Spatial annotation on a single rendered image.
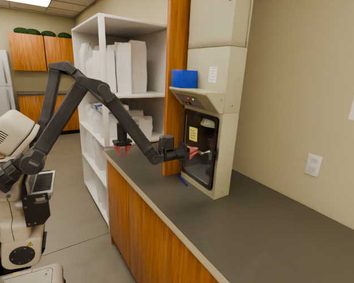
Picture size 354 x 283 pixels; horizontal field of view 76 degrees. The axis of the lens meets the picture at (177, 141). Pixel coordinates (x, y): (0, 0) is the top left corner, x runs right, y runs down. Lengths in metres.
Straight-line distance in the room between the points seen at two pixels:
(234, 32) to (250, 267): 0.94
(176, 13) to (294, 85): 0.74
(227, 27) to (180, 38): 0.34
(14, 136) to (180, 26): 0.97
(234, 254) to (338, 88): 0.87
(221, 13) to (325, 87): 0.61
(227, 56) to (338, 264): 0.93
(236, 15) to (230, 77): 0.25
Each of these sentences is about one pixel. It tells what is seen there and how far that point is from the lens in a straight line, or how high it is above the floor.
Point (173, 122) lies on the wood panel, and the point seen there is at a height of 1.29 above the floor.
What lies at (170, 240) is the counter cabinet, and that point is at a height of 0.79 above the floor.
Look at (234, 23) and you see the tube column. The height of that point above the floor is 1.80.
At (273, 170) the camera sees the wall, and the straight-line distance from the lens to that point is 1.52.
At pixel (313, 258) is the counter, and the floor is 0.94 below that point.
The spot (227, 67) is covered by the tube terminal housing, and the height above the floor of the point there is 1.62.
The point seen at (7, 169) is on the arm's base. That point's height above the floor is 1.22.
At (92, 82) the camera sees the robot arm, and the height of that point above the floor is 1.54.
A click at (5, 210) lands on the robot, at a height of 0.95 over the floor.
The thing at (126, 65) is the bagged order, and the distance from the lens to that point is 2.19.
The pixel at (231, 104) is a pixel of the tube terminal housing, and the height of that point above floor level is 1.45.
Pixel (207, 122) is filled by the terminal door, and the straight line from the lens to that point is 1.17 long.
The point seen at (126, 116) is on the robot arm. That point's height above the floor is 1.40.
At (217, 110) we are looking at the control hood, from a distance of 1.09.
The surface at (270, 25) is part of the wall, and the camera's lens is 1.54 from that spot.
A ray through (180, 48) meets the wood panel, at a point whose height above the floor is 1.72.
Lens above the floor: 1.60
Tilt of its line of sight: 17 degrees down
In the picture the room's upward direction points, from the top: 3 degrees clockwise
